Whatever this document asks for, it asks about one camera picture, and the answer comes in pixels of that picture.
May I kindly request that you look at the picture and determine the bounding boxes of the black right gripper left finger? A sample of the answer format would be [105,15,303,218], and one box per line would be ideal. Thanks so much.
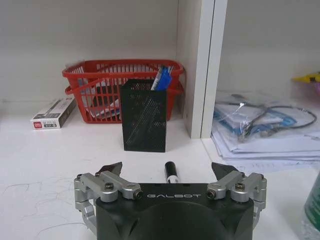
[73,161,143,230]

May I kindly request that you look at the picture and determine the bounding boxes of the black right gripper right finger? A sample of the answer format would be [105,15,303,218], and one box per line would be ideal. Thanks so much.
[207,162,268,227]

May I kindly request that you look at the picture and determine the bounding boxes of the black whiteboard marker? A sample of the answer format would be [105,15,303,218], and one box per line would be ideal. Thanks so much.
[164,161,180,184]

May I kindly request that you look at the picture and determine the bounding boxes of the clear plastic bag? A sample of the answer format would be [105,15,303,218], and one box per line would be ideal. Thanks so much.
[214,92,320,145]

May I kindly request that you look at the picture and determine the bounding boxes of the black mesh pen holder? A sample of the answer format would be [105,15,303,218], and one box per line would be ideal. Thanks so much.
[119,79,168,153]

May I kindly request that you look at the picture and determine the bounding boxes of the papers in red basket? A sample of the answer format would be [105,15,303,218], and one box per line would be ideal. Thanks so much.
[88,84,124,120]

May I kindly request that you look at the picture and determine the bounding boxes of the green and white bottle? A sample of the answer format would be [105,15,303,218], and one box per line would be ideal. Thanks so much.
[303,181,320,240]

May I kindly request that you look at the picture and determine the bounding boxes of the grey and white pen box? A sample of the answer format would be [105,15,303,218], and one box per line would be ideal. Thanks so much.
[30,97,77,131]

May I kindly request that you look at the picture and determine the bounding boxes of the red plastic basket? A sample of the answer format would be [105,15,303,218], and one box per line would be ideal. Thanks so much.
[62,59,185,124]

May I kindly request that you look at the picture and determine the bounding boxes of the white partition panel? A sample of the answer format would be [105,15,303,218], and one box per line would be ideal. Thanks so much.
[174,0,229,139]

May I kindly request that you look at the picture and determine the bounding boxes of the blue and white pens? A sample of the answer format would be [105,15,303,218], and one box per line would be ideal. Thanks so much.
[150,64,175,91]

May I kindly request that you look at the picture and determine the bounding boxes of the yellow object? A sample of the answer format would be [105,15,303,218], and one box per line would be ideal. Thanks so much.
[291,71,320,83]

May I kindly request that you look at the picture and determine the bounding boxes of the black cable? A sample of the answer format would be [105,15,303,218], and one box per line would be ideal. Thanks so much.
[231,94,318,138]

